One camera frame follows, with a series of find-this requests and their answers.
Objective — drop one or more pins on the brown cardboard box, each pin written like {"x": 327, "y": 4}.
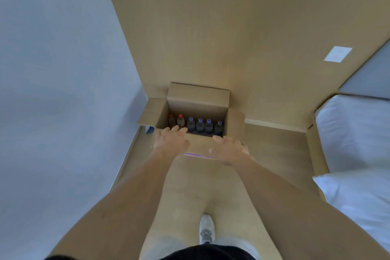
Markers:
{"x": 198, "y": 95}

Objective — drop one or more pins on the person's left hand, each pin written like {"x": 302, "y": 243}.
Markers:
{"x": 170, "y": 142}

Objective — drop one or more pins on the white bed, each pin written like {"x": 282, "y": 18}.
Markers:
{"x": 353, "y": 135}

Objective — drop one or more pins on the dark flat object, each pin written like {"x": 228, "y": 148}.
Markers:
{"x": 149, "y": 129}

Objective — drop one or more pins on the person's white right shoe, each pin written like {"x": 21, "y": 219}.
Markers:
{"x": 207, "y": 227}

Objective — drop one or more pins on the black t-shirt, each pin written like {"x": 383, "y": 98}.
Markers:
{"x": 210, "y": 253}

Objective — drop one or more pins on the grey headboard panel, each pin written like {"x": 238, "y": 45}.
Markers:
{"x": 371, "y": 80}

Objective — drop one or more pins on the light denim shorts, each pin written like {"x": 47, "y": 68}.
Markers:
{"x": 158, "y": 247}

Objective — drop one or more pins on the group of bottles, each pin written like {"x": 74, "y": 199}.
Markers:
{"x": 199, "y": 125}

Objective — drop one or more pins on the white wall switch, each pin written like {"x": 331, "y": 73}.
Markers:
{"x": 337, "y": 54}

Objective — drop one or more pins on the person's right hand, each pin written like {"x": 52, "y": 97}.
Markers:
{"x": 233, "y": 153}

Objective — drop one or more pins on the person's left forearm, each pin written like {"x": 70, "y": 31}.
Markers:
{"x": 115, "y": 208}

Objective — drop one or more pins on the person's right forearm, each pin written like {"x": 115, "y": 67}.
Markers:
{"x": 304, "y": 217}

